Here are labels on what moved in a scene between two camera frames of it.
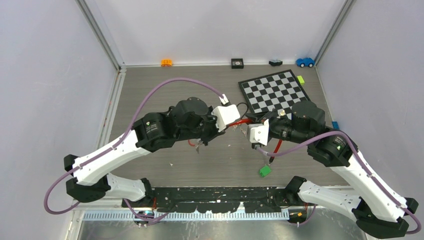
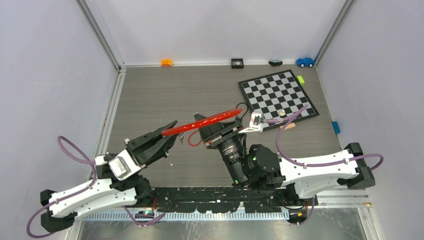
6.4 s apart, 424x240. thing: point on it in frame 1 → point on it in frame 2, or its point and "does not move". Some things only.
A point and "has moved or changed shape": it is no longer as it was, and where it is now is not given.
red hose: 249,120 has moved or changed shape
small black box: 237,63 does not move
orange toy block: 166,63 does not move
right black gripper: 260,116 → 212,134
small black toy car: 276,63 does not move
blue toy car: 305,62 does not move
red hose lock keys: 200,142 has moved or changed shape
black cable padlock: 247,105 does not move
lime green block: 301,80 does not move
